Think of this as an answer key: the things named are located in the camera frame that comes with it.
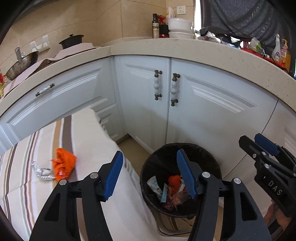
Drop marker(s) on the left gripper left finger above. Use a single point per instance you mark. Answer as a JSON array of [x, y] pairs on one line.
[[58, 218]]

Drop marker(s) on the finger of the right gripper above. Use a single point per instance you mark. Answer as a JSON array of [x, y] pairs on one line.
[[270, 147], [250, 147]]

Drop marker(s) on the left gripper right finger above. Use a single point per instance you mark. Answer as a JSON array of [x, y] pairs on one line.
[[242, 219]]

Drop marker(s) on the silver foil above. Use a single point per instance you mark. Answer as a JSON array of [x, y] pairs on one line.
[[45, 174]]

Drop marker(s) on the orange bag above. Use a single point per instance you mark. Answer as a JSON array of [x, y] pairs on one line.
[[63, 164]]

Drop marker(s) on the red white patterned wrapper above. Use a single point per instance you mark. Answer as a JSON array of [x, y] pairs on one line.
[[173, 198]]

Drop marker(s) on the red plastic bag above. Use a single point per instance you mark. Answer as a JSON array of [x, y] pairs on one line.
[[174, 183]]

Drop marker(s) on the light blue paper strip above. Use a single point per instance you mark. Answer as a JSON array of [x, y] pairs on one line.
[[164, 194]]

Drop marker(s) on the white blue toothpaste box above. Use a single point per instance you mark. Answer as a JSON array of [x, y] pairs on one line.
[[153, 184]]

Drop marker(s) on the black trash bin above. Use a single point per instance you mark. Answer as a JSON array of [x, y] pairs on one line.
[[162, 164]]

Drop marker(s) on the person's right hand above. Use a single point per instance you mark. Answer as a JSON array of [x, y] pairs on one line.
[[275, 213]]

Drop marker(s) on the striped tablecloth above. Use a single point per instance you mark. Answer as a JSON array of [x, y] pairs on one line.
[[23, 193]]

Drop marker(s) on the orange detergent bottle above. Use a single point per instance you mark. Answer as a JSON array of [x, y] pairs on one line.
[[284, 49]]

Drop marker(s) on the white spray bottle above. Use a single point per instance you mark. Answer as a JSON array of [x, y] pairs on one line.
[[276, 52]]

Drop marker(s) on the dark hanging curtain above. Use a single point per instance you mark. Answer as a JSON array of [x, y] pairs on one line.
[[248, 19]]

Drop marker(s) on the white stacked bowls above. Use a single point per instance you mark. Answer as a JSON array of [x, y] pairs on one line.
[[180, 28]]

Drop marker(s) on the yellow oil bottle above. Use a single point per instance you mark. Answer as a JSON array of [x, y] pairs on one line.
[[2, 85]]

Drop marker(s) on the red packet by bottle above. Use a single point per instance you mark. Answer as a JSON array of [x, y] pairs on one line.
[[163, 27]]

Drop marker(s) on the steel wok pan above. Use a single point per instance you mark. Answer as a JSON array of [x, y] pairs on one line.
[[22, 63]]

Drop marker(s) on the pink stove cover cloth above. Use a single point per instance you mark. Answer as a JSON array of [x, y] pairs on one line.
[[47, 61]]

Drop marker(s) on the dark sauce bottle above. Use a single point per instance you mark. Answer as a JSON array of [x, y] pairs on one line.
[[155, 26]]

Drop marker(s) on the black lidded pot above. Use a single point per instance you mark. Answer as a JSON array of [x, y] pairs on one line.
[[72, 40]]

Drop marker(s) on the cabinet door handle right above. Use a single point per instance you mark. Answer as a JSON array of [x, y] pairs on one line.
[[174, 89]]

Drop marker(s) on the cabinet door handle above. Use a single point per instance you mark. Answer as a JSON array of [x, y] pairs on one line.
[[157, 84], [174, 89]]

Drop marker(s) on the drawer handle middle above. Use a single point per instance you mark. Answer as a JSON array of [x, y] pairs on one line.
[[45, 89]]

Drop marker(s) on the cabinet door handle left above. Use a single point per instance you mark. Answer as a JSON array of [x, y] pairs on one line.
[[157, 84]]

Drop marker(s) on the white wall socket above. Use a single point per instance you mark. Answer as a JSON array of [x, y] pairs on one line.
[[181, 10]]

